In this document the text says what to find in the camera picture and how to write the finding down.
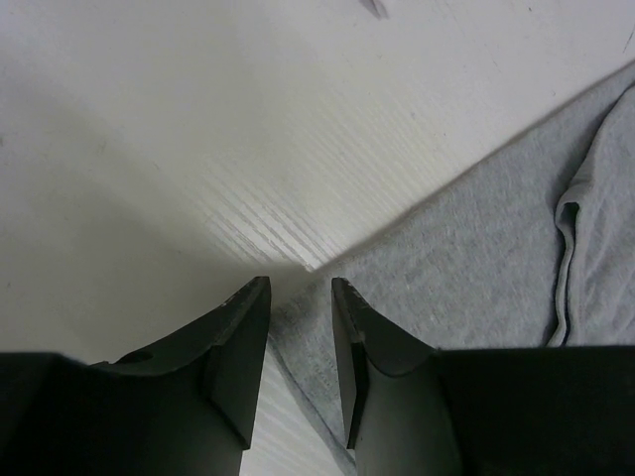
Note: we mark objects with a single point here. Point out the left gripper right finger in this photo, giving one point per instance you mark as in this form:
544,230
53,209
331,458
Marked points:
411,409

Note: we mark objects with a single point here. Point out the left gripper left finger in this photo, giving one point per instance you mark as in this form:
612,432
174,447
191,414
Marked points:
183,405

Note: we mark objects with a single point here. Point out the grey tank top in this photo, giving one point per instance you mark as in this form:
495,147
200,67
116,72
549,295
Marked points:
533,246

